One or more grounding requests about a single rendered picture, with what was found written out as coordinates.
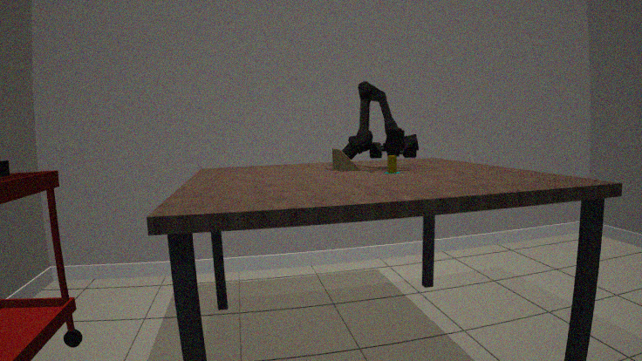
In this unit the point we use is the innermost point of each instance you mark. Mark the yellow tall cylinder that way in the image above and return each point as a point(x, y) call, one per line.
point(391, 164)

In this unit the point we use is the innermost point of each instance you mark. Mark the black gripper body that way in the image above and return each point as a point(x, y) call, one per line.
point(392, 148)

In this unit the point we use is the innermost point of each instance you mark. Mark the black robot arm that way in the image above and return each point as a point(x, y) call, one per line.
point(361, 142)

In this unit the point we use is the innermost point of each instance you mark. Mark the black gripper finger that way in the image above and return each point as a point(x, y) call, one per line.
point(407, 151)
point(377, 150)

